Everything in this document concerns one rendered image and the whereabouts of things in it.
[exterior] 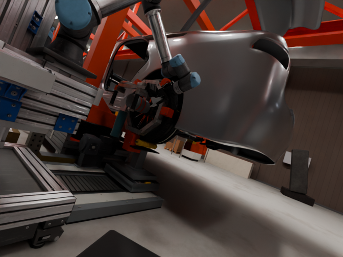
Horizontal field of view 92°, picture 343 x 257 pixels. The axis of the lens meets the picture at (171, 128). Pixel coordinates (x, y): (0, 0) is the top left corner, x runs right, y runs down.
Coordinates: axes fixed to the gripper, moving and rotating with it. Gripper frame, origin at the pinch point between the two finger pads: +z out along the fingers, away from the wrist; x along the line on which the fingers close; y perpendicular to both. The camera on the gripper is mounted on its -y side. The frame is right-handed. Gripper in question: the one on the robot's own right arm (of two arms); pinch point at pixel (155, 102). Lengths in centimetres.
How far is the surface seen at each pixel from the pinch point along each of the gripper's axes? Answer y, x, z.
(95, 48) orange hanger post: 62, -41, 63
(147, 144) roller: -35, -6, 46
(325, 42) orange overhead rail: -101, -294, -116
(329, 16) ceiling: -177, -782, -191
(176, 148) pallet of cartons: -336, -399, 427
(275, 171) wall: -724, -582, 126
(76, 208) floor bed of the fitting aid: -21, 69, 36
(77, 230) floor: -28, 76, 33
